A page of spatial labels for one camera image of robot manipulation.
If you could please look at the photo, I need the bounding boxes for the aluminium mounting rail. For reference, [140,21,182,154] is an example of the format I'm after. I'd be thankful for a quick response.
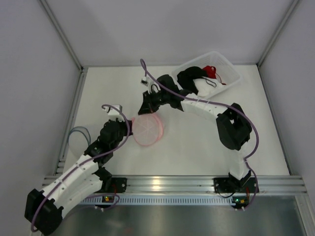
[44,168,307,198]

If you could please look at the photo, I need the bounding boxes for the pink trimmed mesh laundry bag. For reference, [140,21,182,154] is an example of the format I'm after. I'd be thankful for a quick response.
[132,114,164,147]

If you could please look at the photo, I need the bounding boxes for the black garment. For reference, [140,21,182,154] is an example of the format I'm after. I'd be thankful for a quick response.
[177,66,207,95]

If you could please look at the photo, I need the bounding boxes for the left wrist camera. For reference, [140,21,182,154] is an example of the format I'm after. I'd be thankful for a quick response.
[107,104,122,119]

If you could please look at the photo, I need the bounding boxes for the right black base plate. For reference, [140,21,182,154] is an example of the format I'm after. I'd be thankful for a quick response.
[214,177,241,194]

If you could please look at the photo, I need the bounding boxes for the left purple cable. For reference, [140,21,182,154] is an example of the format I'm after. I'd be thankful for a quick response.
[31,104,130,233]

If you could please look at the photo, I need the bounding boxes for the perforated white cable duct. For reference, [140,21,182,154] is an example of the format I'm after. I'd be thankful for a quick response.
[80,195,240,206]

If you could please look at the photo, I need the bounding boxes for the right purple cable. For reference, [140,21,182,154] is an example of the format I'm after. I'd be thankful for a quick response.
[139,58,259,173]

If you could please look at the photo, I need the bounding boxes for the purple cable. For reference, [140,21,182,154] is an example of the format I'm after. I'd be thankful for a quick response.
[139,58,259,173]
[31,104,130,233]

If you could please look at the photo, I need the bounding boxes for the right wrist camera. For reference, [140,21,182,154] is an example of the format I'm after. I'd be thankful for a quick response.
[140,76,152,87]

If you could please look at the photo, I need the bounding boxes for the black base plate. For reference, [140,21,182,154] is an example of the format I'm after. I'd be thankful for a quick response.
[98,177,127,193]
[214,177,241,194]

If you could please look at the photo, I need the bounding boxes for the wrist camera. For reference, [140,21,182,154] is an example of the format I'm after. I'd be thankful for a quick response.
[107,104,122,119]
[140,76,152,87]

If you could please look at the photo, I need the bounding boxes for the white plastic basket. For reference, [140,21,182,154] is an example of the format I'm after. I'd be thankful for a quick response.
[171,51,242,100]

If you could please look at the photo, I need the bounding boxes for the red garment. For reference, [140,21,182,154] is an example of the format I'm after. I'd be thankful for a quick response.
[202,65,225,85]

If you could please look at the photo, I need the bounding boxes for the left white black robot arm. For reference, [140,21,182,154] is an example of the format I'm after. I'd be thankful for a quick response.
[25,120,132,236]

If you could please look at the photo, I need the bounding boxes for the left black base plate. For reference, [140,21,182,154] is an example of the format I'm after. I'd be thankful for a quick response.
[98,177,127,193]

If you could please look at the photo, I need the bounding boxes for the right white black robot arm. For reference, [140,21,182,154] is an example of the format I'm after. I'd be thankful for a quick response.
[138,75,252,181]

